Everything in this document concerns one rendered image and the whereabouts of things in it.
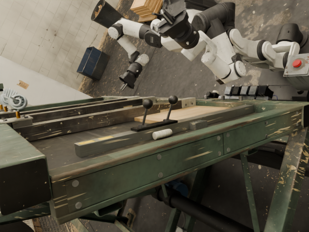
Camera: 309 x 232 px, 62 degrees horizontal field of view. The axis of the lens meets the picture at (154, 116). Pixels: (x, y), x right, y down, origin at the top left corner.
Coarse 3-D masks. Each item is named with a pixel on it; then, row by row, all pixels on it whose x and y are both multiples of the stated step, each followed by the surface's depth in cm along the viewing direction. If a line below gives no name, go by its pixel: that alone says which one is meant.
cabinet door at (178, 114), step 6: (186, 108) 161; (192, 108) 160; (198, 108) 159; (204, 108) 157; (210, 108) 153; (216, 108) 150; (222, 108) 148; (228, 108) 146; (156, 114) 147; (162, 114) 147; (174, 114) 144; (180, 114) 142; (186, 114) 140; (192, 114) 138; (198, 114) 137; (138, 120) 140; (150, 120) 130; (156, 120) 128; (162, 120) 127
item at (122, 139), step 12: (240, 108) 130; (252, 108) 136; (180, 120) 111; (192, 120) 111; (204, 120) 115; (216, 120) 120; (132, 132) 95; (144, 132) 97; (84, 144) 84; (96, 144) 86; (108, 144) 88; (120, 144) 91; (84, 156) 83
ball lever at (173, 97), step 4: (172, 96) 99; (176, 96) 99; (168, 100) 100; (172, 100) 98; (176, 100) 99; (172, 104) 101; (168, 112) 103; (168, 116) 104; (164, 120) 105; (168, 120) 105
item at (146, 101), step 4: (144, 100) 92; (148, 100) 92; (144, 104) 92; (148, 104) 91; (152, 104) 92; (148, 108) 92; (144, 112) 95; (144, 116) 96; (144, 120) 97; (140, 124) 98; (144, 124) 99
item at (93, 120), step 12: (132, 108) 142; (144, 108) 147; (156, 108) 152; (180, 108) 163; (0, 120) 110; (12, 120) 106; (24, 120) 111; (60, 120) 120; (72, 120) 123; (84, 120) 126; (96, 120) 130; (108, 120) 134; (120, 120) 138; (132, 120) 143; (24, 132) 111; (36, 132) 114; (48, 132) 117; (60, 132) 120; (72, 132) 123
